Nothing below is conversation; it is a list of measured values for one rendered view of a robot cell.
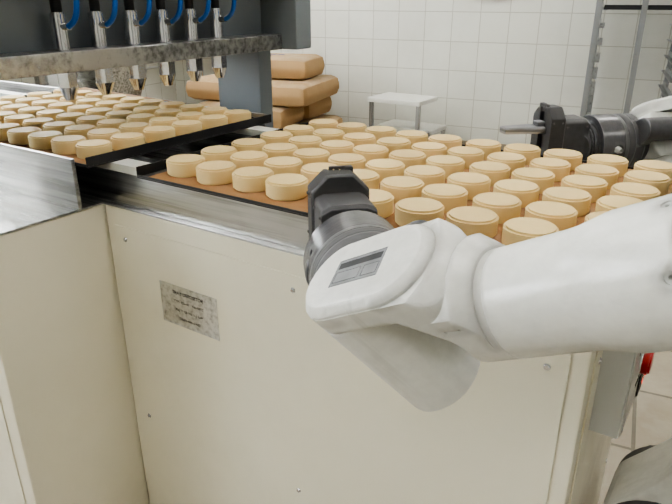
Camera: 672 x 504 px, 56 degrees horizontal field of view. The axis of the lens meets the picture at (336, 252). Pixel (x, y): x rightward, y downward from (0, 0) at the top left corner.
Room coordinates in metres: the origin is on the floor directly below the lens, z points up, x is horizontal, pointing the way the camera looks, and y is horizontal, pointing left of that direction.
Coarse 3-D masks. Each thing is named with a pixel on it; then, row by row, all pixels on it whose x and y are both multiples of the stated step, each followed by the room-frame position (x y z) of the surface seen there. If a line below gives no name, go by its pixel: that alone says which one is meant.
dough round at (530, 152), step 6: (510, 144) 0.88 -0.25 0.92; (516, 144) 0.88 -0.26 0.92; (522, 144) 0.88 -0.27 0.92; (528, 144) 0.88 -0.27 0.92; (504, 150) 0.87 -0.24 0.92; (510, 150) 0.85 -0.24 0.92; (516, 150) 0.85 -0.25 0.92; (522, 150) 0.85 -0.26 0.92; (528, 150) 0.85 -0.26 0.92; (534, 150) 0.85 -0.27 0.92; (540, 150) 0.85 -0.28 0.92; (528, 156) 0.84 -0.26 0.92; (534, 156) 0.84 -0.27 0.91; (528, 162) 0.84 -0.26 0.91
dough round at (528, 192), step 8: (496, 184) 0.68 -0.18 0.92; (504, 184) 0.68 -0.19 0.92; (512, 184) 0.68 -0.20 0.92; (520, 184) 0.68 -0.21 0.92; (528, 184) 0.68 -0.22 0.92; (536, 184) 0.68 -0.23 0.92; (504, 192) 0.66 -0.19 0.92; (512, 192) 0.66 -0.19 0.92; (520, 192) 0.66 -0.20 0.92; (528, 192) 0.66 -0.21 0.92; (536, 192) 0.66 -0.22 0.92; (528, 200) 0.66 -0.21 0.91; (536, 200) 0.66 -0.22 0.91
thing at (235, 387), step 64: (128, 256) 0.85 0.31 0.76; (192, 256) 0.77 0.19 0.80; (256, 256) 0.72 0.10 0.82; (128, 320) 0.86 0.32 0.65; (192, 320) 0.78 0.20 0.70; (256, 320) 0.72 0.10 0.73; (192, 384) 0.79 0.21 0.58; (256, 384) 0.72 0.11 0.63; (320, 384) 0.66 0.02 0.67; (384, 384) 0.61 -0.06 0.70; (512, 384) 0.53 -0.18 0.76; (576, 384) 0.50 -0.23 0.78; (192, 448) 0.80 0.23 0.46; (256, 448) 0.72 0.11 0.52; (320, 448) 0.66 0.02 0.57; (384, 448) 0.61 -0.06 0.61; (448, 448) 0.56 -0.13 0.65; (512, 448) 0.53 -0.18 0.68; (576, 448) 0.50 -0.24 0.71
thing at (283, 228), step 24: (96, 168) 0.89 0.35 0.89; (120, 168) 0.86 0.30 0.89; (96, 192) 0.90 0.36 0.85; (120, 192) 0.87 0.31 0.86; (144, 192) 0.84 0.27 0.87; (168, 192) 0.81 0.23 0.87; (192, 192) 0.78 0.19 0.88; (192, 216) 0.79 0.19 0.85; (216, 216) 0.76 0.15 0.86; (240, 216) 0.74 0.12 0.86; (264, 216) 0.72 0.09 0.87; (288, 216) 0.70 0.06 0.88; (288, 240) 0.70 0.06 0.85
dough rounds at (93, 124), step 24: (24, 96) 1.35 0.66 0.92; (48, 96) 1.34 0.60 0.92; (96, 96) 1.35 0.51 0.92; (120, 96) 1.34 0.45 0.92; (0, 120) 1.11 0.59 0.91; (24, 120) 1.07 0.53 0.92; (48, 120) 1.07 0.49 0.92; (72, 120) 1.10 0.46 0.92; (96, 120) 1.08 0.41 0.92; (120, 120) 1.07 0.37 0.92; (144, 120) 1.09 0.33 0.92; (168, 120) 1.07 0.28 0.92; (192, 120) 1.07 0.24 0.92; (216, 120) 1.08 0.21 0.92; (240, 120) 1.13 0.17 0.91; (24, 144) 0.97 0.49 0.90; (48, 144) 0.94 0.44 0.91; (72, 144) 0.91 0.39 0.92; (96, 144) 0.89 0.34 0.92; (120, 144) 0.92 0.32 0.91
